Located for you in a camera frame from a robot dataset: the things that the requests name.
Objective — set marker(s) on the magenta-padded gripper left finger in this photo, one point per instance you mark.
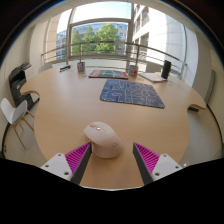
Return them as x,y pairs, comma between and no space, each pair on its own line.
60,165

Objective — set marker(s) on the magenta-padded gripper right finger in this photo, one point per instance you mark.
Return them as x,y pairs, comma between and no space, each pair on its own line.
165,166

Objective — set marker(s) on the beige computer mouse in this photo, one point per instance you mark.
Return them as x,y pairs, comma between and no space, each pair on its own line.
105,140

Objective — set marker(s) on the blue patterned mouse pad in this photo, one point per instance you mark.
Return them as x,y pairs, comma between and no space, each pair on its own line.
131,93

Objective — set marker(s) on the white chair with wooden legs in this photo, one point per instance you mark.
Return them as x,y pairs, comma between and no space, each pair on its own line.
13,111

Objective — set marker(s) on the open illustrated book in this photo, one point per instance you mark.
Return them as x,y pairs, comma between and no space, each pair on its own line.
151,77

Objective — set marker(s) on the black cylindrical speaker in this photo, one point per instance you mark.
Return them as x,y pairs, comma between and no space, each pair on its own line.
166,69

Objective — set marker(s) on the small blue stapler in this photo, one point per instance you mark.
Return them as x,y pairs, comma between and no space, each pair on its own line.
65,68

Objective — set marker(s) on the blue patterned tin can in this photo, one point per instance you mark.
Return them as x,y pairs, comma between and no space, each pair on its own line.
81,67

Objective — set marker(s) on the red and white tin can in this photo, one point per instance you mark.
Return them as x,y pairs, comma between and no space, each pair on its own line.
133,70

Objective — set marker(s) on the red and blue magazine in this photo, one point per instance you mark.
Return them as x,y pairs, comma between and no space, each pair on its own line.
108,74

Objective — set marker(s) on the metal balcony railing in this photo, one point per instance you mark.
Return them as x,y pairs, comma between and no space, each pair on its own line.
110,42

